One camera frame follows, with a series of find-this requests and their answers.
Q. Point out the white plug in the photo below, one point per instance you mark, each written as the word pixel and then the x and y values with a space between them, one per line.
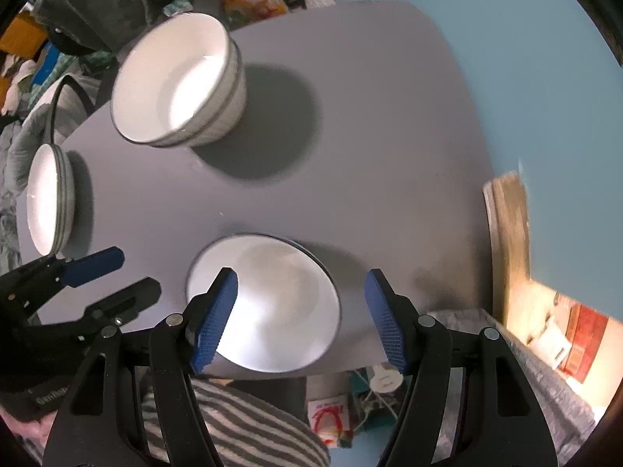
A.
pixel 384 378

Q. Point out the wooden board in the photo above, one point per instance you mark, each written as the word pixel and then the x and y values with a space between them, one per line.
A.
pixel 511 243

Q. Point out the white plate with black rim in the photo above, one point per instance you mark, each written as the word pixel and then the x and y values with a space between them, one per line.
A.
pixel 44 199
pixel 71 199

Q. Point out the blue box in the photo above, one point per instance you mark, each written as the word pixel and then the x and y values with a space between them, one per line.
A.
pixel 46 63

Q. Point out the orange box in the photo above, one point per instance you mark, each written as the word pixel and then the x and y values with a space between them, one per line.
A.
pixel 19 34

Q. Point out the person's left forearm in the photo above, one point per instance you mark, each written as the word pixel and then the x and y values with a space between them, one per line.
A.
pixel 19 430

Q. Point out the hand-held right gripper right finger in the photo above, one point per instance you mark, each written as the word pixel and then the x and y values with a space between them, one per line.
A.
pixel 387 321

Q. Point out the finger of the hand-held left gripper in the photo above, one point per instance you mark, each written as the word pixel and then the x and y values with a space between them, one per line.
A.
pixel 95 262
pixel 126 299

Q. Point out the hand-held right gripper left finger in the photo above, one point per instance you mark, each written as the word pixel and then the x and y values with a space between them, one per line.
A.
pixel 214 321

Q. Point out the grey crumpled blanket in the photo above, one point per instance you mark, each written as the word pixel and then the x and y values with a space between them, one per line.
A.
pixel 12 180

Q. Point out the orange packet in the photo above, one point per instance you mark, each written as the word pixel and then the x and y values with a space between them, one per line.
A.
pixel 253 2

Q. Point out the red box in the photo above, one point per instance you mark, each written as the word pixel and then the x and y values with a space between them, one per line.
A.
pixel 589 340

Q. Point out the person's striped grey clothing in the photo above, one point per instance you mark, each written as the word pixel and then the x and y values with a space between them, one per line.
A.
pixel 258 428

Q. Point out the white paper sheet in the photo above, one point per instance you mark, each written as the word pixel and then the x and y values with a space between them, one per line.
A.
pixel 550 340

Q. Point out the red and white packet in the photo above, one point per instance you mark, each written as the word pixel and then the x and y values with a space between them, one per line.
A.
pixel 331 418

